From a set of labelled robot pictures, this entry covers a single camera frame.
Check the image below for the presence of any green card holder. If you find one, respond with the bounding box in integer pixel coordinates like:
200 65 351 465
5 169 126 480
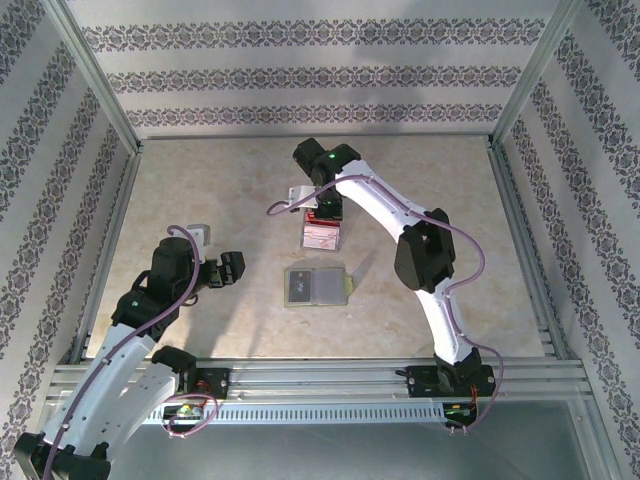
282 266 357 308

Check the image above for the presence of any black credit card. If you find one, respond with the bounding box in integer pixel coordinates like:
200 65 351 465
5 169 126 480
286 269 316 305

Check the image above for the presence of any white card with red pattern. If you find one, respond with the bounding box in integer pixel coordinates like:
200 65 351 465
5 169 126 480
299 224 342 250

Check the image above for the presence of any clear acrylic card stand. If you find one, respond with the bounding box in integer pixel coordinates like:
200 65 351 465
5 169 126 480
297 202 346 253

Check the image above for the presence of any small controller board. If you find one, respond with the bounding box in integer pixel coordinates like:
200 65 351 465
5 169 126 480
442 402 479 421
162 403 206 421

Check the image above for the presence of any grey metal front panel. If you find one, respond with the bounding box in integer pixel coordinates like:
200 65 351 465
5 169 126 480
22 399 619 480

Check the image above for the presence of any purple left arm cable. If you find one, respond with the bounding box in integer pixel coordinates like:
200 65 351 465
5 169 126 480
39 224 220 480

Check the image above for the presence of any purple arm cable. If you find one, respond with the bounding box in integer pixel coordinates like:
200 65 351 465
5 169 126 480
266 172 505 436
39 224 220 480

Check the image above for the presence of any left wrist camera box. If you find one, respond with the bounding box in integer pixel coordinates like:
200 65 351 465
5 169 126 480
187 224 212 249

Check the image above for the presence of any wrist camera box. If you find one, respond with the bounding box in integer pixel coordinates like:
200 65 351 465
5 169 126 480
288 184 317 214
187 224 212 249

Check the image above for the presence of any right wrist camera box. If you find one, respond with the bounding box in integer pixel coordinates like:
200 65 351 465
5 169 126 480
288 184 317 214

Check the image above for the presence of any aluminium side rail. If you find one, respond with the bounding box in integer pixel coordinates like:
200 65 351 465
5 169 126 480
67 144 144 364
487 139 571 361

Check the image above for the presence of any aluminium back rail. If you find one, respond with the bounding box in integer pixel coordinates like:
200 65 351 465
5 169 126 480
139 130 494 142

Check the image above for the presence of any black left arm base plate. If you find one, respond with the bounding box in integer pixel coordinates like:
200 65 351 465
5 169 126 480
172 367 232 401

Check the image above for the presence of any aluminium mounting rail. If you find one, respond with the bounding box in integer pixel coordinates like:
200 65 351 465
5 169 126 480
47 357 589 401

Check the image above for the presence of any grey slotted cable duct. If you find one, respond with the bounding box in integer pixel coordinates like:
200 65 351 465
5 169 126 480
142 402 481 426

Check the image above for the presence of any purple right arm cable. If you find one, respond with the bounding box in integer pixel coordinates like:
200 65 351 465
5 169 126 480
266 172 505 436

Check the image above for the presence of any aluminium frame post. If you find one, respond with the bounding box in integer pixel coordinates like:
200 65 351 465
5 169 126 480
487 0 586 149
42 0 144 156

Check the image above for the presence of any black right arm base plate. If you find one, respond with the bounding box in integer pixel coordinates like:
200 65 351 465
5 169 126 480
405 364 500 400

